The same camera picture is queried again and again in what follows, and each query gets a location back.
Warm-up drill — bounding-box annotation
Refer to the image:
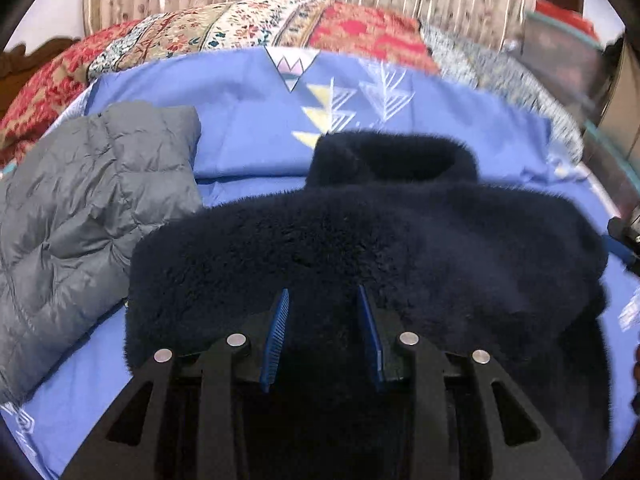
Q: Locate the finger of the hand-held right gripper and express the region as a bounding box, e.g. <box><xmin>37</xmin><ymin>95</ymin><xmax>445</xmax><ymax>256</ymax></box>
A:
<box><xmin>602</xmin><ymin>216</ymin><xmax>640</xmax><ymax>277</ymax></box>

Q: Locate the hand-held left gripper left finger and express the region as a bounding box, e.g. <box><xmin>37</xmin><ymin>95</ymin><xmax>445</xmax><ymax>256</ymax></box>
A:
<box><xmin>62</xmin><ymin>288</ymin><xmax>291</xmax><ymax>480</ymax></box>

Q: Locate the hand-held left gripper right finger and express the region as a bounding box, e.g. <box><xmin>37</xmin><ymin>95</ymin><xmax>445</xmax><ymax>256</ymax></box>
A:
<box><xmin>354</xmin><ymin>285</ymin><xmax>583</xmax><ymax>480</ymax></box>

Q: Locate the dark navy fleece jacket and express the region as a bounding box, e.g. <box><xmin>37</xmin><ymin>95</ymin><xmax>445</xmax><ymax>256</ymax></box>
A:
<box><xmin>123</xmin><ymin>130</ymin><xmax>613</xmax><ymax>480</ymax></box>

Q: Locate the glass-top side table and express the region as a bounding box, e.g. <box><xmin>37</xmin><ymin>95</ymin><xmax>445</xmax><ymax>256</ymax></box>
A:
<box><xmin>520</xmin><ymin>0</ymin><xmax>640</xmax><ymax>221</ymax></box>

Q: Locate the grey quilted down jacket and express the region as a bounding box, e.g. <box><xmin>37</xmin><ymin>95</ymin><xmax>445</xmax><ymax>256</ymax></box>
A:
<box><xmin>0</xmin><ymin>101</ymin><xmax>203</xmax><ymax>406</ymax></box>

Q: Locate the floral patchwork quilt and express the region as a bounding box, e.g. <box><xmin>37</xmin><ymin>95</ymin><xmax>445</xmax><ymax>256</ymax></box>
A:
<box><xmin>0</xmin><ymin>0</ymin><xmax>586</xmax><ymax>171</ymax></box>

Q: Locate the carved wooden headboard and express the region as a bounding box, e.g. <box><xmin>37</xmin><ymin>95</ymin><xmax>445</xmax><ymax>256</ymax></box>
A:
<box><xmin>0</xmin><ymin>35</ymin><xmax>83</xmax><ymax>121</ymax></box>

